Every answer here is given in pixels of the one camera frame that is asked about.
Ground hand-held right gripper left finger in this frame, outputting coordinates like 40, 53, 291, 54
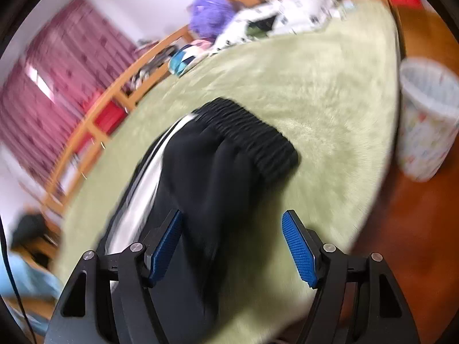
43, 208, 184, 344

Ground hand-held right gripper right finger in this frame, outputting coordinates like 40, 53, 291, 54
281, 210, 420, 344

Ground black pants with white stripe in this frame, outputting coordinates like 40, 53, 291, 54
95, 97, 300, 344

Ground red chair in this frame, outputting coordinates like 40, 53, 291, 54
91, 101, 129, 134

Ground black jacket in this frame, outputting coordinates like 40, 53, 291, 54
10, 212, 49, 256

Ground light blue fleece blanket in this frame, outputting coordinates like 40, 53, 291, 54
0, 250, 64, 303

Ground green fleece blanket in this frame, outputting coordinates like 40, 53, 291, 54
46, 0, 401, 344

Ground white star print wastebasket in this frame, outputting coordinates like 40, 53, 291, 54
396, 56, 459, 183

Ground cluttered desk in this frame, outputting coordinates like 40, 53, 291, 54
132, 38, 179, 84

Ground colourful geometric pillow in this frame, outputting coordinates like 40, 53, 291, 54
168, 39, 213, 77

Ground maroon floral curtain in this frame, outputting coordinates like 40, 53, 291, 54
0, 0, 141, 187

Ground dark green patterned cloth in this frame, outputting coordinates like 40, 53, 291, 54
247, 16, 278, 39

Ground purple plush toy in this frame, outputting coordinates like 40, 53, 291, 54
189, 0, 234, 41

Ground white flower print pillow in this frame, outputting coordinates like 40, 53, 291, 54
211, 0, 345, 49

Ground wooden bed frame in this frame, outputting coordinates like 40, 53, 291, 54
39, 0, 407, 223

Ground black cable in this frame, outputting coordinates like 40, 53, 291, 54
0, 220, 37, 344

